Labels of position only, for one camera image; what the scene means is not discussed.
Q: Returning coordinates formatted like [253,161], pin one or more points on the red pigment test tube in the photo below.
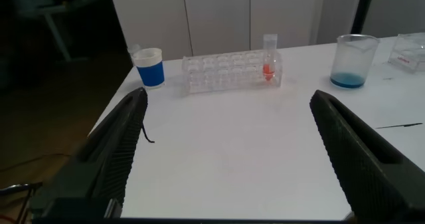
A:
[268,69]

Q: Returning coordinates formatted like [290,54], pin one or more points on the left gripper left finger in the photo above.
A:
[99,164]

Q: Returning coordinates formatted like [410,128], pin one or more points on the white folding partition screen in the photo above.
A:
[395,8]
[216,18]

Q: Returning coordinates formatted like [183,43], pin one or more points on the clear acrylic tube rack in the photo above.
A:
[225,81]
[410,54]

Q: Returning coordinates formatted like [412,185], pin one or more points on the blue white paper cup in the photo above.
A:
[151,72]

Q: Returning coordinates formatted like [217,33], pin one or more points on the black loose thread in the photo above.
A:
[146,136]

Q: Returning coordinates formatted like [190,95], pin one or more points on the blue pigment test tube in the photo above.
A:
[133,48]

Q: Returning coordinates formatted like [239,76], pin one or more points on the metal floor leg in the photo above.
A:
[20,186]

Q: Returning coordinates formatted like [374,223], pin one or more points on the clear glass beaker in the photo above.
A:
[348,79]

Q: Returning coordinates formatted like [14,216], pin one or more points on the white standing desk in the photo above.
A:
[56,34]

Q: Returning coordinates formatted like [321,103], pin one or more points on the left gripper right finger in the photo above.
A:
[368,164]

